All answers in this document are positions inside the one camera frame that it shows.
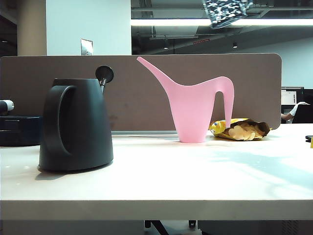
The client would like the hammered metal mug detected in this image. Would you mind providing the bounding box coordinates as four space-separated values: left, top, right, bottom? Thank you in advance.
202 0 254 30

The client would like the brown desk divider panel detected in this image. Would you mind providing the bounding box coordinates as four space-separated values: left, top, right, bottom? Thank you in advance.
0 53 283 132

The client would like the pink plastic watering can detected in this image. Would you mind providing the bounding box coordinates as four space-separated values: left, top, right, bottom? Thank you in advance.
136 56 236 144

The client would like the black watering can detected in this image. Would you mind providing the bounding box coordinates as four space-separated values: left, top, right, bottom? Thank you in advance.
38 65 115 172

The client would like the yellow open chip bag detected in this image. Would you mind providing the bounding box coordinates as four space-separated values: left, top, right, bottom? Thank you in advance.
209 117 272 141

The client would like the long ceiling light strip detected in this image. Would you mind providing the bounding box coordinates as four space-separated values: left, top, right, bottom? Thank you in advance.
131 19 313 26

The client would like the background computer monitor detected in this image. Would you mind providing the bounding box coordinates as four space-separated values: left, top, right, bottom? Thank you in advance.
281 87 305 106

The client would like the person in white shirt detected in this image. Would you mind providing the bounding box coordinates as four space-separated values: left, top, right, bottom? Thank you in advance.
281 101 310 124

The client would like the black office chair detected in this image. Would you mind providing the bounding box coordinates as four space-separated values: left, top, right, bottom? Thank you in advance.
292 104 313 124

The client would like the white and black cylinder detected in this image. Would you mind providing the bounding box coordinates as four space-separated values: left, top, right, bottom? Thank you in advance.
0 99 15 116

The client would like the silver desk rail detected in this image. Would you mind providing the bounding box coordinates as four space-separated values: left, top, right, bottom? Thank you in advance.
112 131 180 141

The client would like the silver wall plate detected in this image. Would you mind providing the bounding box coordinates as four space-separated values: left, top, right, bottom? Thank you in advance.
80 38 94 56

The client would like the black table frame leg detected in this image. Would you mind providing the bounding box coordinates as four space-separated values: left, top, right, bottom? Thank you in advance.
144 220 169 235

